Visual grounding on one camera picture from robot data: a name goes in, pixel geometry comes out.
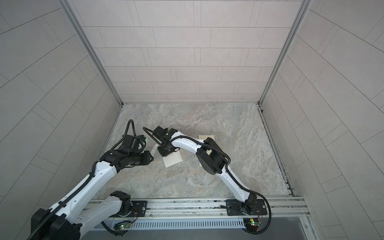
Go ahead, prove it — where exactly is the white ventilation grille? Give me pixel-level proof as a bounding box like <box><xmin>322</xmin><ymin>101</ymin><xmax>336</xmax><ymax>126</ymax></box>
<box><xmin>129</xmin><ymin>218</ymin><xmax>245</xmax><ymax>231</ymax></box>

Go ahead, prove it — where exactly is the left circuit board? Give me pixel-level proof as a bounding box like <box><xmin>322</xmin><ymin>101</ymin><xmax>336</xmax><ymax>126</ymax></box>
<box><xmin>114</xmin><ymin>221</ymin><xmax>132</xmax><ymax>231</ymax></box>

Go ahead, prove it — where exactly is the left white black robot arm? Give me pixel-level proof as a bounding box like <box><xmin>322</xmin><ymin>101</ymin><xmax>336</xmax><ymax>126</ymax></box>
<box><xmin>28</xmin><ymin>135</ymin><xmax>154</xmax><ymax>240</ymax></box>

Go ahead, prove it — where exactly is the right circuit board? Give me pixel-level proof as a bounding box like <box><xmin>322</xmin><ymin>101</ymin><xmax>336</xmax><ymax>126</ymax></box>
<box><xmin>243</xmin><ymin>219</ymin><xmax>263</xmax><ymax>232</ymax></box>

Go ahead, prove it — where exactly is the cream white envelope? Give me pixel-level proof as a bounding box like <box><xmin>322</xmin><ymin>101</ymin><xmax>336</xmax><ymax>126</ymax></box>
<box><xmin>163</xmin><ymin>151</ymin><xmax>183</xmax><ymax>168</ymax></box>

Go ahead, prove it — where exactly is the aluminium mounting rail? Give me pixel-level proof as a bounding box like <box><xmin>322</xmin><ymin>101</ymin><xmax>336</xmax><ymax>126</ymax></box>
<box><xmin>137</xmin><ymin>196</ymin><xmax>310</xmax><ymax>220</ymax></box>

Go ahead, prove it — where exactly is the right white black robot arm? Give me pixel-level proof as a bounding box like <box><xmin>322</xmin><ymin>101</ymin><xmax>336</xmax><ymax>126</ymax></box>
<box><xmin>143</xmin><ymin>126</ymin><xmax>257</xmax><ymax>215</ymax></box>

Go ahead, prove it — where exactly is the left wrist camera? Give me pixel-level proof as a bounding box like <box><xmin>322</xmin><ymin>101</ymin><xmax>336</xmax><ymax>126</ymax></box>
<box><xmin>138</xmin><ymin>135</ymin><xmax>148</xmax><ymax>144</ymax></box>

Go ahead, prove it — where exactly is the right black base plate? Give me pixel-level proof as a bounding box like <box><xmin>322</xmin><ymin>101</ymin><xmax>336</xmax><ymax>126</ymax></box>
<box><xmin>225</xmin><ymin>199</ymin><xmax>268</xmax><ymax>216</ymax></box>

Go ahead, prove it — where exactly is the circuit board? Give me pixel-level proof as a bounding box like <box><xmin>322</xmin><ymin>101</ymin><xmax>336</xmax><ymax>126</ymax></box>
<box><xmin>114</xmin><ymin>221</ymin><xmax>132</xmax><ymax>231</ymax></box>
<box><xmin>243</xmin><ymin>219</ymin><xmax>263</xmax><ymax>232</ymax></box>

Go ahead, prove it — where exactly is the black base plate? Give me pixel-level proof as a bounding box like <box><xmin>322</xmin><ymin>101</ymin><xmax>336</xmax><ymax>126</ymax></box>
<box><xmin>225</xmin><ymin>199</ymin><xmax>268</xmax><ymax>216</ymax></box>
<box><xmin>111</xmin><ymin>201</ymin><xmax>148</xmax><ymax>218</ymax></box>

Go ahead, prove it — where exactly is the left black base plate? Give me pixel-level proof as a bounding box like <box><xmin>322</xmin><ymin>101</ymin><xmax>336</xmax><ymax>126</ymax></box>
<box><xmin>111</xmin><ymin>201</ymin><xmax>148</xmax><ymax>218</ymax></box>

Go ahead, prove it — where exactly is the yellow manila envelope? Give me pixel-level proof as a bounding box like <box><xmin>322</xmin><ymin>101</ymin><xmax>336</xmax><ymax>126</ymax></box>
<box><xmin>198</xmin><ymin>134</ymin><xmax>216</xmax><ymax>168</ymax></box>

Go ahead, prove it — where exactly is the right black cable conduit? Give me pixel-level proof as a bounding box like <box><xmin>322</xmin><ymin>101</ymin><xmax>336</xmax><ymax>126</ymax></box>
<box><xmin>142</xmin><ymin>126</ymin><xmax>273</xmax><ymax>235</ymax></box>

